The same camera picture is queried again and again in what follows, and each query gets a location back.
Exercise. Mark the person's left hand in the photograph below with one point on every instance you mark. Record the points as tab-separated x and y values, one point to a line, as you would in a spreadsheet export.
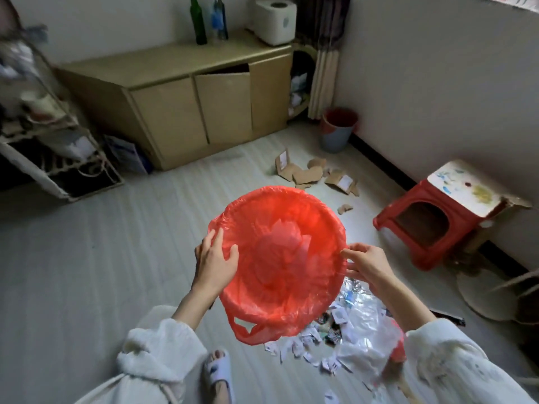
214	265

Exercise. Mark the person's right hand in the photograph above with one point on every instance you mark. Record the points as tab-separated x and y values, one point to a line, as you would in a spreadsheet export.
372	267

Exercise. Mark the silver foil wrapper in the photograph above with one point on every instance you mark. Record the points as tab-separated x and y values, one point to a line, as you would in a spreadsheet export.
353	290

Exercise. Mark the pile of white paper scraps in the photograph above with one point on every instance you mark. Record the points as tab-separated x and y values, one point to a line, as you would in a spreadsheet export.
339	317

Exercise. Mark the waste basket with red bag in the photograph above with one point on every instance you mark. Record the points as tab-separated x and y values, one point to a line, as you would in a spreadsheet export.
286	248

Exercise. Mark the black snack wrapper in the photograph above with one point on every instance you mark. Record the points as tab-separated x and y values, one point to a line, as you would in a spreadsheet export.
448	317

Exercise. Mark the torn cardboard pieces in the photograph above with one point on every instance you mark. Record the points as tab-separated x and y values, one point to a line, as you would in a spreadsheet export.
307	176

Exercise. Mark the grey bin with red liner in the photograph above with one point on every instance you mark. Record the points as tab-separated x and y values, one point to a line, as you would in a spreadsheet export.
334	138

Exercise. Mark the person's right forearm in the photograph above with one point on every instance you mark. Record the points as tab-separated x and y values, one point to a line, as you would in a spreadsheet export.
406	305

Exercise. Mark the person's white left sleeve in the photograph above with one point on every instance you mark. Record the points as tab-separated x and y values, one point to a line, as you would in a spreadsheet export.
160	353

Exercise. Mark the person's left foot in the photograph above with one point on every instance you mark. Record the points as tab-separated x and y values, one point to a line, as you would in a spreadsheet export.
219	393

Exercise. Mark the person's printed right sleeve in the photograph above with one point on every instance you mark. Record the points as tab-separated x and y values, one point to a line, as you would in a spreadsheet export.
455	366

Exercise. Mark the red plastic stool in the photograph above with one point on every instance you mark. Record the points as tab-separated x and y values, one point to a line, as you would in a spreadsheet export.
457	235

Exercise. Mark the light blue left slipper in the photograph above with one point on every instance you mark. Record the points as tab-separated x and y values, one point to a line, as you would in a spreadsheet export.
221	370

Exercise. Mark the white round stand base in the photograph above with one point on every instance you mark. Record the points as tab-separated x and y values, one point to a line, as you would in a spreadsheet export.
484	294

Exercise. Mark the paint-stained cardboard sheet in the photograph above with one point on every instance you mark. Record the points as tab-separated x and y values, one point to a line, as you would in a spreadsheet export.
467	189

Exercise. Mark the white blue plastic bag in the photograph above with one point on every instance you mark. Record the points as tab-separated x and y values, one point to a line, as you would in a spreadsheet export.
126	155

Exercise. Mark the beige wooden cabinet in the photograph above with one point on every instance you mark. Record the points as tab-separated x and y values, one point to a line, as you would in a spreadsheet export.
168	113

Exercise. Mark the striped brown curtain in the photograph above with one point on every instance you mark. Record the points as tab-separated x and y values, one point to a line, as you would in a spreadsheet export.
324	79

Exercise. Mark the large open cardboard box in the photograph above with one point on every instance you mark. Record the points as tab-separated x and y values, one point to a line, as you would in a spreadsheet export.
300	86

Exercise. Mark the cluttered white storage rack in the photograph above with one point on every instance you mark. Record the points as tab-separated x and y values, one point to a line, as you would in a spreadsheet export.
35	171

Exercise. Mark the green glass bottle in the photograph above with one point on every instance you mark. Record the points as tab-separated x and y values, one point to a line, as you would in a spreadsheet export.
198	25

